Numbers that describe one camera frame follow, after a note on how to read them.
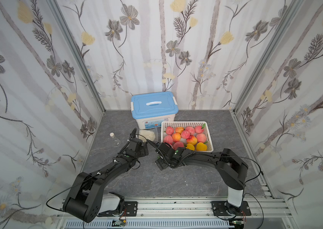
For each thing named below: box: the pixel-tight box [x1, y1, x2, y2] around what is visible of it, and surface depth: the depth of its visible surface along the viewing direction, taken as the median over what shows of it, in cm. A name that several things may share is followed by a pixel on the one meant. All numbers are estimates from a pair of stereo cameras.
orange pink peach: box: [171, 132, 182, 143], surface depth 100 cm
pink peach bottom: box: [180, 129, 191, 139], surface depth 99 cm
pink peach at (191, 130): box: [185, 126, 195, 136], surface depth 103 cm
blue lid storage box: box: [130, 91, 179, 130], surface depth 103 cm
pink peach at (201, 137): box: [196, 133, 207, 144], surface depth 100 cm
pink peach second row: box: [172, 141, 185, 150], surface depth 95 cm
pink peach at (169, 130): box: [165, 125, 174, 136], surface depth 104 cm
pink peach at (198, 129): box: [194, 125, 205, 135], surface depth 104 cm
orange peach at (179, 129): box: [175, 126, 184, 134], surface depth 105 cm
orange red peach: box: [186, 135, 198, 146], surface depth 97 cm
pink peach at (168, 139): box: [162, 134, 174, 145], surface depth 97 cm
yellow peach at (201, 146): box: [196, 142, 207, 151], surface depth 95 cm
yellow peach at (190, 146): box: [185, 143, 195, 151], surface depth 95 cm
